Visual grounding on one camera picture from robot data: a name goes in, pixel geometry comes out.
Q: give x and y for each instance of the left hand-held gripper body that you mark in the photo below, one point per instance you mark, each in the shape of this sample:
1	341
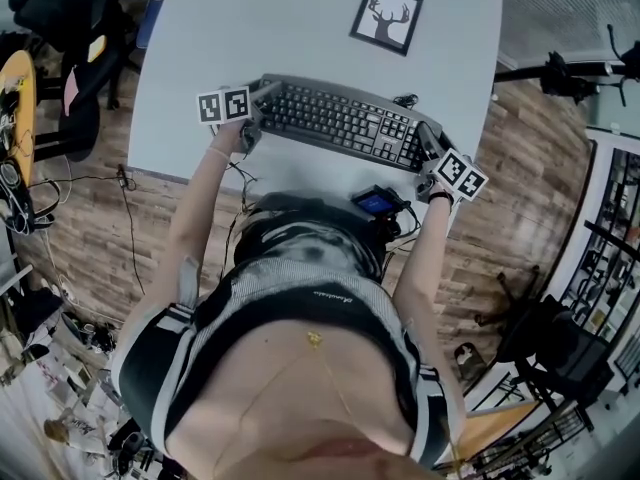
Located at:
225	105

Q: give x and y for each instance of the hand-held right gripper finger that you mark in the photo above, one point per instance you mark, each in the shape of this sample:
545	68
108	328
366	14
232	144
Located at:
431	140

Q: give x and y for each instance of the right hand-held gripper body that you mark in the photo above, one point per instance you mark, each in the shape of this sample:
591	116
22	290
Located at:
460	175

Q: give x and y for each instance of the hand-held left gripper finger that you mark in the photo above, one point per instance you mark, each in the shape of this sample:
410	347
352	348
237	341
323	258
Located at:
265	95

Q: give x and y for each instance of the black keyboard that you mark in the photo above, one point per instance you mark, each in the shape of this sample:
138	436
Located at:
340	118

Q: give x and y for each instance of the person's left forearm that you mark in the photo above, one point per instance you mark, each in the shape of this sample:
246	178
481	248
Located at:
200	203

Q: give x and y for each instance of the person's right forearm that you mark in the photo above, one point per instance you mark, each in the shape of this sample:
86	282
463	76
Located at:
425	248

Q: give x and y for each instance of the person's left hand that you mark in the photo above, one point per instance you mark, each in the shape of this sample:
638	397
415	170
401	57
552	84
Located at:
229	137

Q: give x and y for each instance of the black wristband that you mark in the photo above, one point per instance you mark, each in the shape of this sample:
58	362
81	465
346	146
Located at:
440	197

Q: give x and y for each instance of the small blue screen device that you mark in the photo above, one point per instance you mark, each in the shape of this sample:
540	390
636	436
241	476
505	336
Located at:
375	203

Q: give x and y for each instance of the blue chair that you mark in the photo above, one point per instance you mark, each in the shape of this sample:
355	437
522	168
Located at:
155	18

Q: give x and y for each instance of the framed deer picture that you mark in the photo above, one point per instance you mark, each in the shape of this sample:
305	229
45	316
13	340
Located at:
386	18

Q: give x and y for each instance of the yellow sticky note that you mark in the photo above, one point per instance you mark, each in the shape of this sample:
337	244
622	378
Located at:
96	48

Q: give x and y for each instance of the black round stool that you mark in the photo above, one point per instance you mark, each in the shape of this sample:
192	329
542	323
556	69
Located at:
77	128

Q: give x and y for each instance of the pink paper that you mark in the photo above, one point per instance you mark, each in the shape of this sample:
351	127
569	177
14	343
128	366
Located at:
71	90

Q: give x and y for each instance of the white shelf with black frames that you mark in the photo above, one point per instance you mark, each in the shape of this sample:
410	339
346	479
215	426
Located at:
610	248

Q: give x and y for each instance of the black bin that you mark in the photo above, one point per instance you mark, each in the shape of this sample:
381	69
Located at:
469	358

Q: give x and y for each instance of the black office chair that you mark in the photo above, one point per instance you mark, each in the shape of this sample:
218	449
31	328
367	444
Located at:
570	343
65	13

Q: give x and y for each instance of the person's body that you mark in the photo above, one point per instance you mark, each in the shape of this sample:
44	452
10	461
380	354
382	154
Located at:
300	293

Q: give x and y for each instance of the yellow round table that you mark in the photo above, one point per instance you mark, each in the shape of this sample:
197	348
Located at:
22	103

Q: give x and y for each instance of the white power strip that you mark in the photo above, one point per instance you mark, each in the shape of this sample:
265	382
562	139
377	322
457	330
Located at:
67	290

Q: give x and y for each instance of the orange top white table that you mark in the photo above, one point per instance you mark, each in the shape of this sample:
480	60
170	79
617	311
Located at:
500	428

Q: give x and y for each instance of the pile of papers and boxes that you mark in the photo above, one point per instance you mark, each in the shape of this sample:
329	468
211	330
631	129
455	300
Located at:
50	408

